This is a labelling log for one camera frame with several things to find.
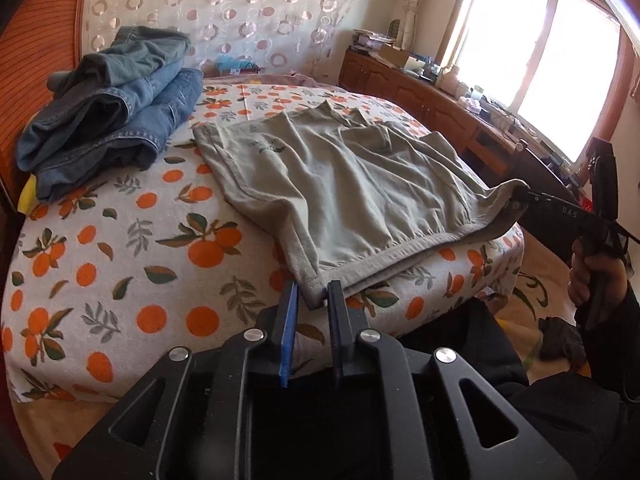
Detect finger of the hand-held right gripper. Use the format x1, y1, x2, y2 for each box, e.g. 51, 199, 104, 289
511, 186, 592, 222

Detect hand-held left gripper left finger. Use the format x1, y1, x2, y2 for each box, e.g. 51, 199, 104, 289
52, 280, 303, 480

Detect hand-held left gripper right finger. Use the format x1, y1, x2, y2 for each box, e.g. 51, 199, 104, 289
326, 279, 577, 480

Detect grey-green pants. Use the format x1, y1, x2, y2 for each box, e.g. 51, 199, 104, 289
192, 100, 527, 311

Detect person's right forearm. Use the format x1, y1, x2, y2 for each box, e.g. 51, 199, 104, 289
574, 280, 640, 411

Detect person's right hand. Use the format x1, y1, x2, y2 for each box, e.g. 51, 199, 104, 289
569, 237, 629, 312

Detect patterned floor mat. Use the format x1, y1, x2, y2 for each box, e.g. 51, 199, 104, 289
492, 232, 578, 351

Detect dark cloth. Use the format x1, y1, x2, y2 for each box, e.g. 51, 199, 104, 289
539, 316, 587, 362

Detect orange fruit print bedsheet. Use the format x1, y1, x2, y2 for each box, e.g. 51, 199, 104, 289
0, 81, 527, 407

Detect window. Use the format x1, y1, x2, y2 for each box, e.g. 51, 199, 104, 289
435, 0, 627, 162

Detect low wooden cabinet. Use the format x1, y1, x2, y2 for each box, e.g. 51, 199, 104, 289
339, 45, 601, 203

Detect open cardboard box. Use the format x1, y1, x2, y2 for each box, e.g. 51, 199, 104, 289
377, 42, 417, 69

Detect person's black clothing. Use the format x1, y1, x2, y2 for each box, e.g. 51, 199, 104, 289
400, 300, 640, 480

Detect stack of papers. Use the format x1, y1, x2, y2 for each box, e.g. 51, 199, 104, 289
350, 29, 397, 54

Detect beige window drape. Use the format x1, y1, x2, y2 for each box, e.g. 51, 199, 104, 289
400, 0, 482, 57

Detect floral blanket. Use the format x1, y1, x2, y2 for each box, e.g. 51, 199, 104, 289
200, 72, 322, 92

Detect small cardboard box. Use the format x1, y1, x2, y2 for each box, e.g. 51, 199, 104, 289
215, 62, 262, 77

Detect blue denim jeans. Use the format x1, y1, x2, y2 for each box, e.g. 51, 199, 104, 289
15, 67, 206, 204

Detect yellow plush toy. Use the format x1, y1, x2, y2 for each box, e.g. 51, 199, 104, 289
17, 175, 39, 214

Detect sheer circle pattern curtain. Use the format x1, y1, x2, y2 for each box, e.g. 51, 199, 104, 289
80, 0, 362, 81

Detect wooden slatted headboard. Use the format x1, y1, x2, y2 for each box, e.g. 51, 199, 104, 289
0, 0, 97, 213

